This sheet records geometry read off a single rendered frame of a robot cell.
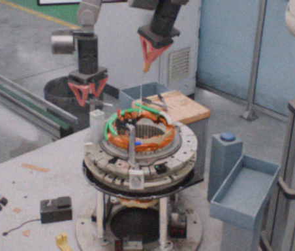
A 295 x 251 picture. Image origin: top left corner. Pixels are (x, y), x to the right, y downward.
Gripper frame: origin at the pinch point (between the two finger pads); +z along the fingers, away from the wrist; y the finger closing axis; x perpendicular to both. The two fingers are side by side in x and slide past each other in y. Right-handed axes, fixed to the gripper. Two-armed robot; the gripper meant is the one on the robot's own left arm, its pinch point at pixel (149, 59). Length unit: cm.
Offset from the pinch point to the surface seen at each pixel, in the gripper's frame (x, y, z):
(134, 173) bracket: 15.5, 14.8, 20.0
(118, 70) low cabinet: -129, -185, 165
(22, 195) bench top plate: -20, 14, 67
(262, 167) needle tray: 36.7, -16.2, 18.1
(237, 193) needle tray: 36.6, -3.4, 19.6
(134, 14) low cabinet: -130, -183, 108
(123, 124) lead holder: 6.8, 13.1, 11.2
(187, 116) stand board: 7.2, -24.4, 27.0
